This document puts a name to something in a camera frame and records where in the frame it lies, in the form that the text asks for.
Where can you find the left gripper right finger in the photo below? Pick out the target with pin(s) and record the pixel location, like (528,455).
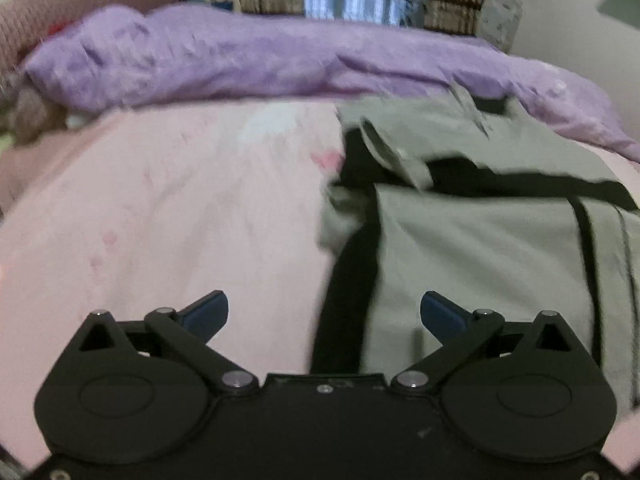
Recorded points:
(462,335)

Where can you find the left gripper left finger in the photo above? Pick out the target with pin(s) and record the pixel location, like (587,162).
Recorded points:
(186,333)

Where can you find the grey green black jacket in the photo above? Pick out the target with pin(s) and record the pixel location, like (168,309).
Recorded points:
(478,201)

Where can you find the pink cartoon bed blanket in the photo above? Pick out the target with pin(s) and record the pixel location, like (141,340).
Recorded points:
(168,205)

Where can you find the mauve pillow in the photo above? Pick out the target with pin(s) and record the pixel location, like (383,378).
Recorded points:
(25,165)

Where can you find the beige knitted garment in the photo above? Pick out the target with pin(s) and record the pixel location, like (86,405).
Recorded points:
(25,113)

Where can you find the purple duvet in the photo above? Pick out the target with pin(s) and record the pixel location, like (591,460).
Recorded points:
(120,57)

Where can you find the grey patterned bag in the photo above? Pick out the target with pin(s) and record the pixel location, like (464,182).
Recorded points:
(498,23)

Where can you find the pink quilted headboard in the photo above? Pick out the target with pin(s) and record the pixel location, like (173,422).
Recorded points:
(26,22)

